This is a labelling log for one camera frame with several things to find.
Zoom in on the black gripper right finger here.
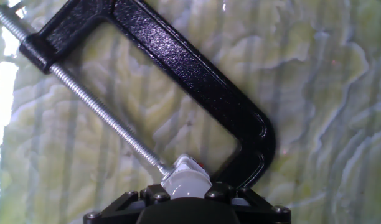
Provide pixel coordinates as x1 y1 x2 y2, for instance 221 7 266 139
204 182 292 224

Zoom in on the white light bulb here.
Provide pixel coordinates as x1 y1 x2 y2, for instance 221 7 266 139
161 170 213 200

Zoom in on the black C-clamp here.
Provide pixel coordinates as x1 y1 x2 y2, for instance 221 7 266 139
0 0 276 190

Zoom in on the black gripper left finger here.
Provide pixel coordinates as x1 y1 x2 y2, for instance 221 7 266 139
83 184 172 224

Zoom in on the green marble pattern mat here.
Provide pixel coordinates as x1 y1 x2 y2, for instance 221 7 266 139
0 0 381 224

